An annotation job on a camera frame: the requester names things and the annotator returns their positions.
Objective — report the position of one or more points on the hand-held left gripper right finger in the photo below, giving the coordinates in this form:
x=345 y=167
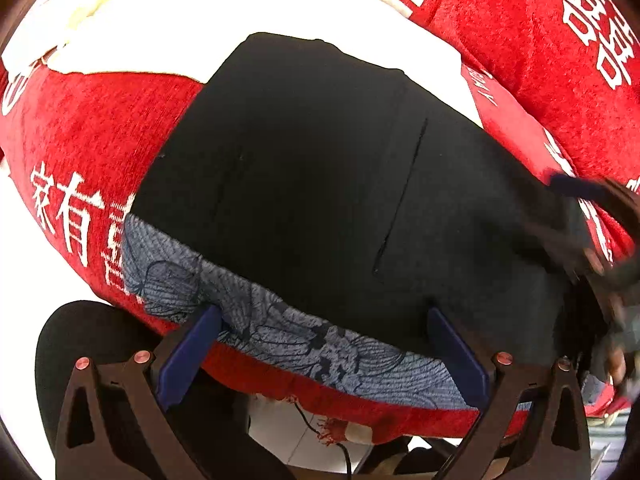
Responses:
x=457 y=355

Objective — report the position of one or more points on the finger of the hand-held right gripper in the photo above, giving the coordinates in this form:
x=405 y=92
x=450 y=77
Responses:
x=575 y=185
x=555 y=242

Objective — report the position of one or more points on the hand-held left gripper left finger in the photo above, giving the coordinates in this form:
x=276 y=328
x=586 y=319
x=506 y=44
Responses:
x=187 y=350

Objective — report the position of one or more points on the black pants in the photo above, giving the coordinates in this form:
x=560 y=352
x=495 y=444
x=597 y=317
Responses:
x=325 y=200

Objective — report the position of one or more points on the grey-blue leaf-print cloth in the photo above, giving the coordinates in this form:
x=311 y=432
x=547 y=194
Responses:
x=280 y=320

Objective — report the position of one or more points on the red printed blanket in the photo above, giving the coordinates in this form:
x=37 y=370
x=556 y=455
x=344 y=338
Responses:
x=90 y=125

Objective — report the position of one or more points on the white crumpled cloth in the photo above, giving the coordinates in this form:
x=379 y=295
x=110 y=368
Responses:
x=65 y=25

